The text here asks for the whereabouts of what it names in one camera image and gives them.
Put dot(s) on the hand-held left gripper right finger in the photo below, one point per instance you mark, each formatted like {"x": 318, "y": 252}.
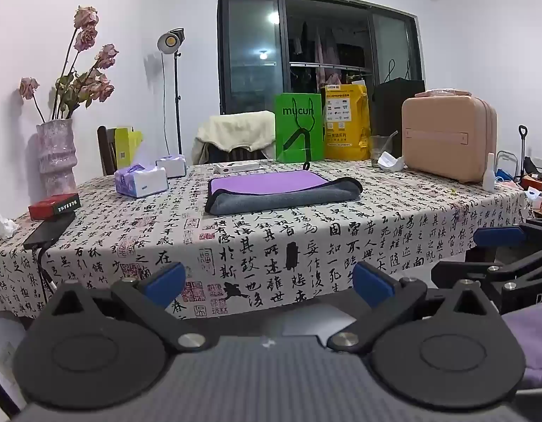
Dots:
{"x": 372, "y": 285}

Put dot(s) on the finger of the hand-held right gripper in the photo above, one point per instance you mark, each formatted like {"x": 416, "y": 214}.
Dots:
{"x": 455, "y": 272}
{"x": 499, "y": 236}

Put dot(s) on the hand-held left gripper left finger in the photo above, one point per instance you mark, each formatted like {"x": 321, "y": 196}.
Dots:
{"x": 163, "y": 283}

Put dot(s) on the purple and grey towel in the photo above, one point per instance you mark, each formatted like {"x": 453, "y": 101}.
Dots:
{"x": 271, "y": 189}

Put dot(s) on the light purple cloth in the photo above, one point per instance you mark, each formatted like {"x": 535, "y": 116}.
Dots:
{"x": 532, "y": 343}

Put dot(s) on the small white bottle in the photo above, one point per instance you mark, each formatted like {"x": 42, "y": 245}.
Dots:
{"x": 489, "y": 176}

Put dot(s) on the orange box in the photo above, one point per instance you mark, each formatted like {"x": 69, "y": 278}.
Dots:
{"x": 535, "y": 181}

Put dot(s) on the calligraphy print tablecloth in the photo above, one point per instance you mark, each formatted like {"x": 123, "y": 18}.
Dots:
{"x": 253, "y": 246}

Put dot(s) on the purple tissue pack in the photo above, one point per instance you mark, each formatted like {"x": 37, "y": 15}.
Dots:
{"x": 139, "y": 180}

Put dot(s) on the pink suitcase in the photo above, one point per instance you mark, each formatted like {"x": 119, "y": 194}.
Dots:
{"x": 447, "y": 138}

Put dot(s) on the white tissue pack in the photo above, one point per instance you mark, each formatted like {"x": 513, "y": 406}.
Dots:
{"x": 172, "y": 166}

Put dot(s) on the black power bank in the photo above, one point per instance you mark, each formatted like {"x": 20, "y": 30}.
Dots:
{"x": 49, "y": 231}

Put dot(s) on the white plastic object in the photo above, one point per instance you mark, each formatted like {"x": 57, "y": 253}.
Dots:
{"x": 392, "y": 161}

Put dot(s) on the red box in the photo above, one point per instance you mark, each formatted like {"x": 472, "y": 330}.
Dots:
{"x": 53, "y": 206}

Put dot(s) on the clear glass cup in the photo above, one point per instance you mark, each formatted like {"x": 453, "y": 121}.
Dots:
{"x": 379, "y": 151}

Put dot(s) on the flat white box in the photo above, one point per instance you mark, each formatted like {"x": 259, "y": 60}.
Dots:
{"x": 236, "y": 167}

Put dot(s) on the yellow green box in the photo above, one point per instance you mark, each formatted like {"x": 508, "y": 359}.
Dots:
{"x": 128, "y": 145}

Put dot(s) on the dark wooden chair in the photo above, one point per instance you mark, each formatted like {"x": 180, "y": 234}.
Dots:
{"x": 106, "y": 149}

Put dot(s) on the yellow plastic bag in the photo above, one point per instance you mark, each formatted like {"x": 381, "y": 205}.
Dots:
{"x": 346, "y": 123}

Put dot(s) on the pink speckled ceramic vase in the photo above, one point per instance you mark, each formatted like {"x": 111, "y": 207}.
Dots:
{"x": 55, "y": 158}

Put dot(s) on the chair with cream blanket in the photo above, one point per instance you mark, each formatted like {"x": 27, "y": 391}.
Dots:
{"x": 236, "y": 134}

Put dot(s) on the black paper bag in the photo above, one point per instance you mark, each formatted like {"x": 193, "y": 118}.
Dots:
{"x": 396, "y": 105}

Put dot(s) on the crumpled white tissue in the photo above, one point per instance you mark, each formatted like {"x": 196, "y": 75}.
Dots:
{"x": 6, "y": 226}

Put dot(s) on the green paper bag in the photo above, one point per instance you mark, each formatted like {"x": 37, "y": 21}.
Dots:
{"x": 298, "y": 127}

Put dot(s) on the studio light on stand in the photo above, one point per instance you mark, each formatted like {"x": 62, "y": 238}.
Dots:
{"x": 176, "y": 79}

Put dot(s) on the dried pink roses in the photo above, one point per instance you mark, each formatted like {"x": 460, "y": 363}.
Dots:
{"x": 84, "y": 83}

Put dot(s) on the hanging clothes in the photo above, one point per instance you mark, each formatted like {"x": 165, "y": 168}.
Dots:
{"x": 317, "y": 48}

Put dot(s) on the dark sliding glass door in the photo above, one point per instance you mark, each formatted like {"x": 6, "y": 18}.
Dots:
{"x": 253, "y": 52}

